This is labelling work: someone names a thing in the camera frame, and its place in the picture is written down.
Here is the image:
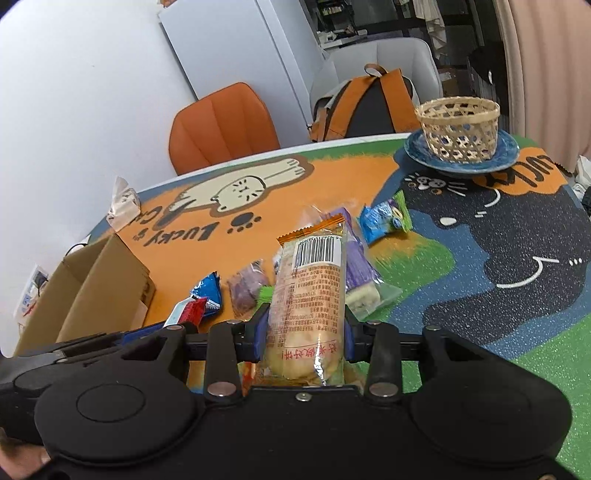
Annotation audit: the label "blue ceramic plate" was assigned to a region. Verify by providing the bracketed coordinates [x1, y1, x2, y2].
[404, 128, 521, 175]

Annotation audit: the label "red snack packet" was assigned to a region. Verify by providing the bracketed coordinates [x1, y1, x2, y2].
[164, 296, 208, 335]

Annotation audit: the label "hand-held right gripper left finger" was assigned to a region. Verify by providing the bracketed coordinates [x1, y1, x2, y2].
[121, 302, 272, 398]

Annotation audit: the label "white refrigerator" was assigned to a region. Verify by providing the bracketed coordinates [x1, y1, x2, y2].
[158, 0, 326, 148]

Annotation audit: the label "white tissue pack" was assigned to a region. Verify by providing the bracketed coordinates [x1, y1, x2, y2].
[106, 176, 141, 232]

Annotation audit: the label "cardboard box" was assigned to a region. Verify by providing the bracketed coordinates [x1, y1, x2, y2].
[13, 233, 157, 356]

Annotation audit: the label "white plastic bag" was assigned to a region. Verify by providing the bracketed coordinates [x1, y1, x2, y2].
[573, 156, 591, 204]

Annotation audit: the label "orange chair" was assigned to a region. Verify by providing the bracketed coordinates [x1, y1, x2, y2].
[169, 82, 281, 176]

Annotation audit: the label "cat print table mat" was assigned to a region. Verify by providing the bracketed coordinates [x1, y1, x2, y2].
[83, 133, 591, 480]

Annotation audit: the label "grey chair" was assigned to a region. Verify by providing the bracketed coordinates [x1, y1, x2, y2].
[309, 38, 444, 134]

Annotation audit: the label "purple brown snack packet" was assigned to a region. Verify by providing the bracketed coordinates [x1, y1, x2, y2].
[227, 260, 270, 317]

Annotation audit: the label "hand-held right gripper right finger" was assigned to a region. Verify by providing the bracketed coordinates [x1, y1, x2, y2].
[344, 308, 472, 398]

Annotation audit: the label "hanging light clothes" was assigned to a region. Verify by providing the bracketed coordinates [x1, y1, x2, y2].
[413, 0, 448, 47]

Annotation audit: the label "white shelf board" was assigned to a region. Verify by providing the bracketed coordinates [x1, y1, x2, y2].
[321, 28, 370, 49]

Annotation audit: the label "woven bamboo basket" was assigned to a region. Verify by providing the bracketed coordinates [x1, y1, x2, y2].
[414, 96, 501, 162]

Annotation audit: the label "clear orange-edged snack packet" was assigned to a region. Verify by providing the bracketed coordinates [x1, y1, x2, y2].
[256, 220, 348, 387]

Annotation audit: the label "clear purple snack packet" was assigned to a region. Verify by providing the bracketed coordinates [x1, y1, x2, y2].
[302, 205, 402, 321]

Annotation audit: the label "blue green snack packet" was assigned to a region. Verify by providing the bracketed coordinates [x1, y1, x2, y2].
[359, 191, 413, 245]

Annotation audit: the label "white power strip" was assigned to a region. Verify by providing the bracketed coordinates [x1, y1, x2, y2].
[14, 264, 49, 319]

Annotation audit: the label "orange black backpack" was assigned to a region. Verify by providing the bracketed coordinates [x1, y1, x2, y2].
[308, 64, 422, 143]

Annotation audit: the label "person's left hand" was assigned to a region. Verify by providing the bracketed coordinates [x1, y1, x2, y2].
[0, 440, 49, 480]

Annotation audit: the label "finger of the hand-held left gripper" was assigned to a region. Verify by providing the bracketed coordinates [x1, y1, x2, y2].
[60, 324, 169, 360]

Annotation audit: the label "pink curtain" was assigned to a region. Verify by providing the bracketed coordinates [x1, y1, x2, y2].
[494, 0, 591, 144]

